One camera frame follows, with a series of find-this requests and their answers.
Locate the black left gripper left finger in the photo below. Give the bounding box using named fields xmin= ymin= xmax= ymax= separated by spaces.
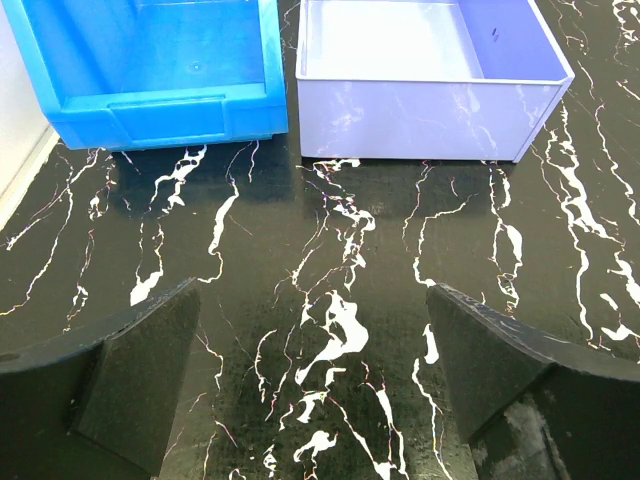
xmin=1 ymin=278 xmax=201 ymax=479

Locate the blue plastic bin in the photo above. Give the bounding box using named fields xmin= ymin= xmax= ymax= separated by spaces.
xmin=2 ymin=1 xmax=288 ymax=151

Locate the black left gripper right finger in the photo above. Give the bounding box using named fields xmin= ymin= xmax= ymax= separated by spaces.
xmin=426 ymin=284 xmax=639 ymax=479

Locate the lavender plastic box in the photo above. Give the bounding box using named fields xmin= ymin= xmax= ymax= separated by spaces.
xmin=295 ymin=1 xmax=574 ymax=162

